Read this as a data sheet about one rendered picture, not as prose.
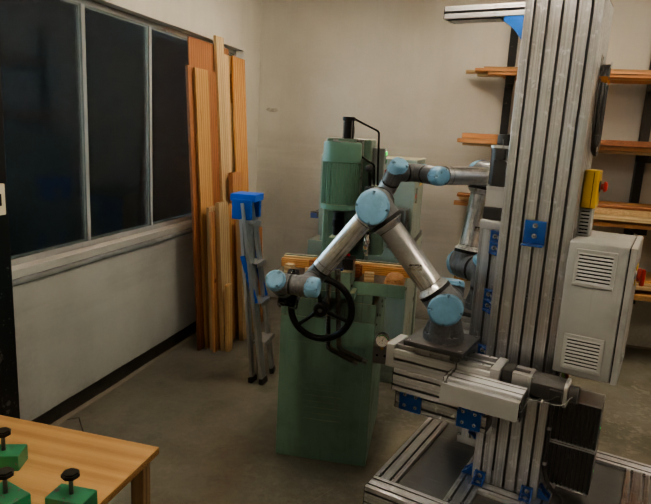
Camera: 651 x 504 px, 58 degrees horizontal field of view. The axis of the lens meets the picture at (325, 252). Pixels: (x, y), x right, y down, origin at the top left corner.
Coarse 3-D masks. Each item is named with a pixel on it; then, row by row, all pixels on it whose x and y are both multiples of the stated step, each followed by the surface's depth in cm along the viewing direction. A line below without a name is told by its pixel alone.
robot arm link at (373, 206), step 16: (368, 192) 195; (384, 192) 198; (368, 208) 195; (384, 208) 193; (368, 224) 196; (384, 224) 195; (400, 224) 198; (384, 240) 200; (400, 240) 197; (400, 256) 198; (416, 256) 197; (416, 272) 197; (432, 272) 198; (432, 288) 196; (448, 288) 197; (432, 304) 195; (448, 304) 194; (432, 320) 197; (448, 320) 196
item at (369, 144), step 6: (330, 138) 286; (354, 138) 295; (366, 144) 283; (372, 144) 287; (366, 150) 284; (372, 150) 290; (366, 156) 284; (372, 156) 292; (366, 162) 285; (366, 174) 286; (366, 180) 287; (372, 180) 302; (366, 186) 287; (324, 210) 293; (324, 216) 294; (324, 222) 295; (324, 228) 295; (324, 234) 296; (324, 240) 296; (360, 240) 293; (324, 246) 297; (360, 246) 293; (354, 252) 295; (360, 252) 294; (360, 258) 295
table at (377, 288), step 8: (304, 272) 273; (360, 280) 263; (376, 280) 265; (384, 280) 266; (352, 288) 261; (360, 288) 262; (368, 288) 261; (376, 288) 260; (384, 288) 260; (392, 288) 259; (400, 288) 258; (352, 296) 253; (384, 296) 260; (392, 296) 260; (400, 296) 259
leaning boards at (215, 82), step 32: (192, 64) 385; (224, 64) 421; (192, 96) 382; (224, 96) 423; (192, 128) 384; (224, 128) 425; (192, 160) 386; (224, 160) 427; (192, 192) 389; (224, 192) 429; (192, 224) 393; (224, 224) 402; (224, 256) 404; (224, 288) 407; (224, 320) 409
